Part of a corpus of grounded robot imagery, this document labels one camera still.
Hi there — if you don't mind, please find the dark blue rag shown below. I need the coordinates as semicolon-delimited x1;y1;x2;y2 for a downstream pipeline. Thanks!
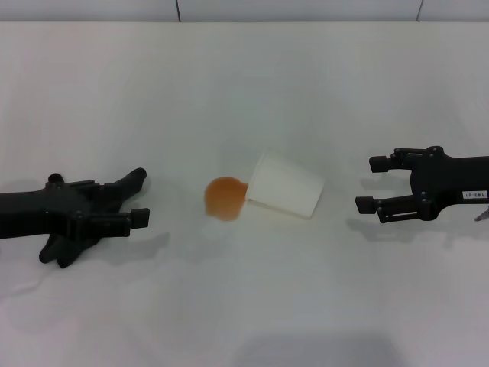
39;167;148;269

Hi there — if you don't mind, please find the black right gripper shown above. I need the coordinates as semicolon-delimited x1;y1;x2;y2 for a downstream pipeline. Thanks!
355;145;489;224

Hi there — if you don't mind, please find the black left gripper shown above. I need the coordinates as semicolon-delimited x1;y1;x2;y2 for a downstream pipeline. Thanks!
0;178;151;241

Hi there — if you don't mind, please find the white paper cup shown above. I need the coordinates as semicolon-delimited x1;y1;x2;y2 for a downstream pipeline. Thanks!
244;147;325;219

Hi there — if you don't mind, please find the orange liquid stain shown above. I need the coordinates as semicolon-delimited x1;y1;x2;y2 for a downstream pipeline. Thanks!
203;176;249;222

